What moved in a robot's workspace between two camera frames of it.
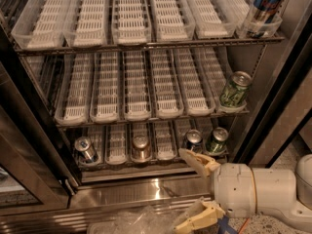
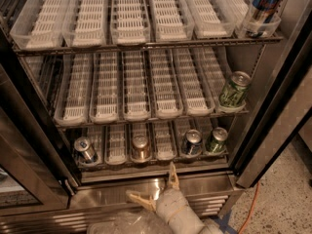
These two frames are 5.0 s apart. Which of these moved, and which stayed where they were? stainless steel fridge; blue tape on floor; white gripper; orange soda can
Moved: white gripper
Stayed: stainless steel fridge; orange soda can; blue tape on floor
